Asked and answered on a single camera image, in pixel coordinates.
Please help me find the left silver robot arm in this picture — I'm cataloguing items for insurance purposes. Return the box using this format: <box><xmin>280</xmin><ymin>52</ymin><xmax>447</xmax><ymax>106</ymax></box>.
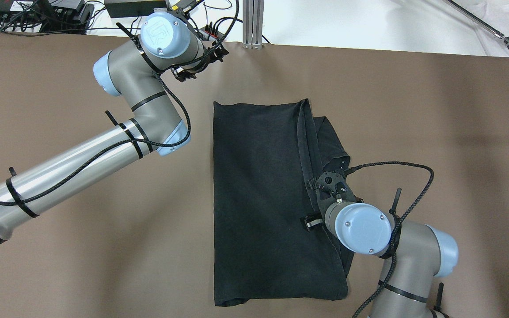
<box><xmin>0</xmin><ymin>12</ymin><xmax>228</xmax><ymax>244</ymax></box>

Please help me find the aluminium frame post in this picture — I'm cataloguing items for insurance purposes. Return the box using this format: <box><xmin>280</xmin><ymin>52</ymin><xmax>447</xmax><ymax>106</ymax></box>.
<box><xmin>241</xmin><ymin>0</ymin><xmax>265</xmax><ymax>50</ymax></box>

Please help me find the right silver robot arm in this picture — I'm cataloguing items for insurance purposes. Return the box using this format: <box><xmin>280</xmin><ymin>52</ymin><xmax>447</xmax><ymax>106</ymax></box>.
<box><xmin>306</xmin><ymin>172</ymin><xmax>459</xmax><ymax>318</ymax></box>

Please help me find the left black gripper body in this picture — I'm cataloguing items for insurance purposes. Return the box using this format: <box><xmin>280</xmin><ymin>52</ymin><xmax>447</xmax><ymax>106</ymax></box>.
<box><xmin>171</xmin><ymin>42</ymin><xmax>229</xmax><ymax>82</ymax></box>

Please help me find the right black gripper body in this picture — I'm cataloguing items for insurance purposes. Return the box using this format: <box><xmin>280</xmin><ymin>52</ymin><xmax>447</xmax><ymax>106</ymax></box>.
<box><xmin>307</xmin><ymin>170</ymin><xmax>359</xmax><ymax>219</ymax></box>

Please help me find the black t-shirt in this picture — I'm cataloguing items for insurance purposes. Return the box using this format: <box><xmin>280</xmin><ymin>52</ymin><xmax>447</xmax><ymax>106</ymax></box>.
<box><xmin>213</xmin><ymin>99</ymin><xmax>353</xmax><ymax>307</ymax></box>

